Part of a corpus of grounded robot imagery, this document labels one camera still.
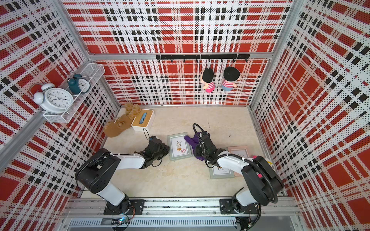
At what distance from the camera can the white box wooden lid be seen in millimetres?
1042

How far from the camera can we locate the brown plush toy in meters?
0.99

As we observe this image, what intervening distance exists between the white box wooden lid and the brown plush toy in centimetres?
2
